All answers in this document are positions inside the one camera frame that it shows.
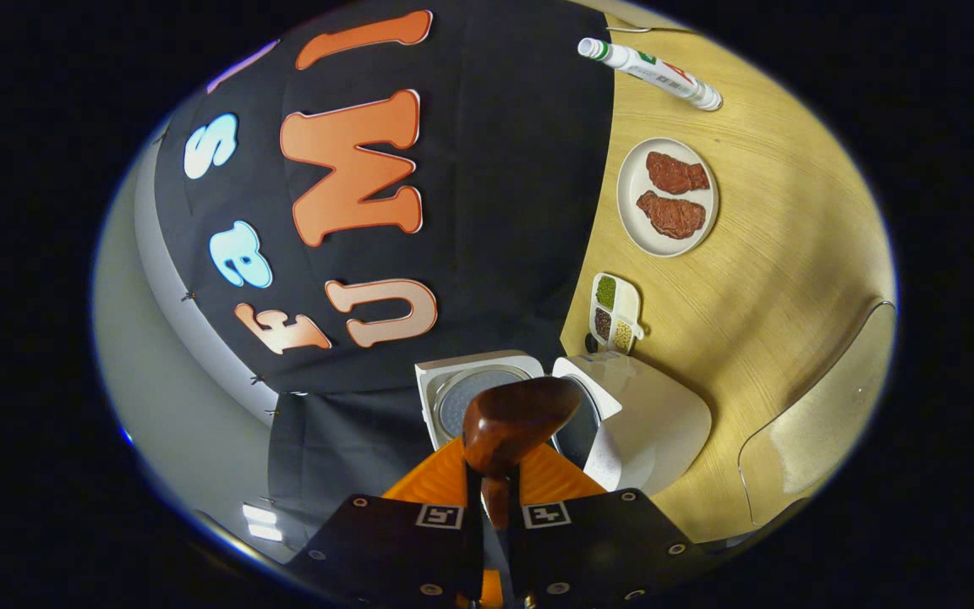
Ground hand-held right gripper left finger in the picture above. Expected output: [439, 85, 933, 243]
[284, 436, 484, 609]

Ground white drink bottle green cap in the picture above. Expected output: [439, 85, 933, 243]
[577, 37, 723, 112]

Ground long ceiling light strip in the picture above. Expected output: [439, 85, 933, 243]
[242, 503, 281, 542]

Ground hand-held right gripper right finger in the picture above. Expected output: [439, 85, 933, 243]
[508, 440, 712, 609]

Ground black backdrop cloth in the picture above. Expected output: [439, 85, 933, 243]
[153, 0, 616, 534]

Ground white divided condiment dish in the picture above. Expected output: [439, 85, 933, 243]
[590, 272, 645, 354]

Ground red steak piece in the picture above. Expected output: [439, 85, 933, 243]
[645, 151, 711, 195]
[636, 190, 708, 240]

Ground clear plastic tray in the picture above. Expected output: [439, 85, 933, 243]
[738, 302, 895, 527]

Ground white rice cooker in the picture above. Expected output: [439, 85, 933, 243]
[415, 349, 713, 497]

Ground round beige plate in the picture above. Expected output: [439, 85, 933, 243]
[616, 137, 720, 258]

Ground brown wooden spoon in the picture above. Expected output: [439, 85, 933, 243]
[463, 377, 583, 532]

